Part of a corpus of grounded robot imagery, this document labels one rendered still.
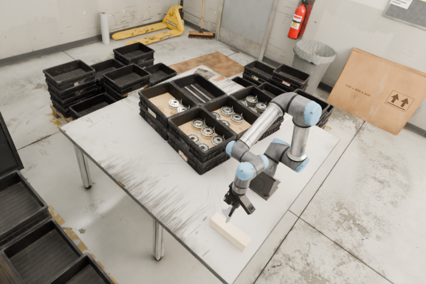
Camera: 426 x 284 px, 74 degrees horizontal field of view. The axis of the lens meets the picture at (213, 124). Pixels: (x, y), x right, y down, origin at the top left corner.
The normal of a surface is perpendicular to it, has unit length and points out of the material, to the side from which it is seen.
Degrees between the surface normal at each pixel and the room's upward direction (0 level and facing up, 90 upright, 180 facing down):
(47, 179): 0
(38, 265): 0
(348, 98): 73
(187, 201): 0
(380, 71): 82
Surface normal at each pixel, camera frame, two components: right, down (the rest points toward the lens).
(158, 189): 0.14, -0.76
